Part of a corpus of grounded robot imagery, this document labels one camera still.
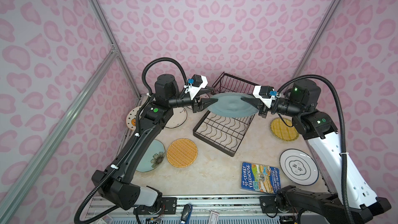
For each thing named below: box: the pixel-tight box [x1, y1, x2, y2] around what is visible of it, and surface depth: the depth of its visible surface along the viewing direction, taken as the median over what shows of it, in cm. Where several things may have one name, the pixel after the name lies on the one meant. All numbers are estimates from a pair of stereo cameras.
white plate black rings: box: [279, 148, 320, 186], surface depth 86 cm
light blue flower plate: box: [135, 138, 166, 173], surface depth 90 cm
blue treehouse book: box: [240, 161, 281, 194], surface depth 81 cm
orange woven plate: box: [166, 137, 198, 168], surface depth 92 cm
